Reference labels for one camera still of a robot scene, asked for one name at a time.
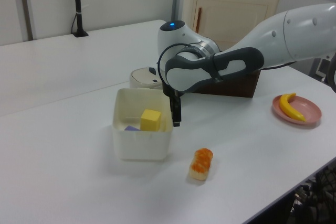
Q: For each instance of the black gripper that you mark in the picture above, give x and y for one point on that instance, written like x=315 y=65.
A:
x=169 y=91

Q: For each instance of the white plastic box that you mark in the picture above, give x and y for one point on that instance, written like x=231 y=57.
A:
x=141 y=145

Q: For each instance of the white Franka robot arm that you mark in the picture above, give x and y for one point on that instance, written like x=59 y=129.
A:
x=275 y=40

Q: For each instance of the brown drawer box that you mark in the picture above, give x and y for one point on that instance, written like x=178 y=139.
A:
x=236 y=86

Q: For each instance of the yellow cube block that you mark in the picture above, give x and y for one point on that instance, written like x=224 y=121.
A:
x=150 y=120

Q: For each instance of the beige mini trash can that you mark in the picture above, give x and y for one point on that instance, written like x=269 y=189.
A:
x=143 y=77

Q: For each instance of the purple block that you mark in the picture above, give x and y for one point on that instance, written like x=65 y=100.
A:
x=131 y=128

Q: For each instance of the toy salmon roe sushi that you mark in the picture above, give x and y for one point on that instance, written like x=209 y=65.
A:
x=201 y=165

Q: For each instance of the yellow toy banana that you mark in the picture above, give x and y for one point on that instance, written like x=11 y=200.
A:
x=287 y=107

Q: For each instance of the cream toy cabinet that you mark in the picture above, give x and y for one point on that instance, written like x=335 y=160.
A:
x=231 y=6

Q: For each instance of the pink plate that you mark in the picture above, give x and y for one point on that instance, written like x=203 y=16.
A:
x=309 y=110

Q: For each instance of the black pole with clamp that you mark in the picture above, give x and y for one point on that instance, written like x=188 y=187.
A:
x=78 y=3

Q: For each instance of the black mesh object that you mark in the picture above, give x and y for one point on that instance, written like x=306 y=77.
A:
x=317 y=192

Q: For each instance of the grey metal frame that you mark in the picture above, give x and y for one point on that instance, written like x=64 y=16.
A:
x=320 y=69

